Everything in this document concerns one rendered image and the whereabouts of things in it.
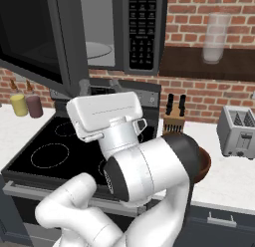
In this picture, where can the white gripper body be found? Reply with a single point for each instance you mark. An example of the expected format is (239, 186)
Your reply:
(103, 112)

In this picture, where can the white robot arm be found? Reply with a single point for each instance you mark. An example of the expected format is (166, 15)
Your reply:
(149, 171)

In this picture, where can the black microwave oven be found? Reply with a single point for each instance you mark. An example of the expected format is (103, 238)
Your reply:
(141, 28)

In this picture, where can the black microwave door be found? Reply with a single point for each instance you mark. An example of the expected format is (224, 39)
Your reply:
(36, 35)

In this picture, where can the brown bowl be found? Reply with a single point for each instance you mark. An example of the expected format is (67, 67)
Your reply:
(204, 164)

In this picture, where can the black electric stove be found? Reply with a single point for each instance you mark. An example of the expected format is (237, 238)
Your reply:
(53, 148)

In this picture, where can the maroon squeeze bottle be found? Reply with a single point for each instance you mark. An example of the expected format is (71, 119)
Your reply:
(34, 104)

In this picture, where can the wooden knife block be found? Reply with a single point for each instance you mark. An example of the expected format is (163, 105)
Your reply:
(174, 120)

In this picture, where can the yellow squeeze bottle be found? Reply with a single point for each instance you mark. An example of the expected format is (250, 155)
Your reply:
(19, 103)

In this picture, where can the dark wooden shelf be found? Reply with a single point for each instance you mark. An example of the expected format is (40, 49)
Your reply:
(205, 63)

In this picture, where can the silver toaster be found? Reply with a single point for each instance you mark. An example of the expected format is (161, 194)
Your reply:
(237, 131)

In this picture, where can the dark drawer front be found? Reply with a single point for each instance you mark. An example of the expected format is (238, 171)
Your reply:
(215, 229)

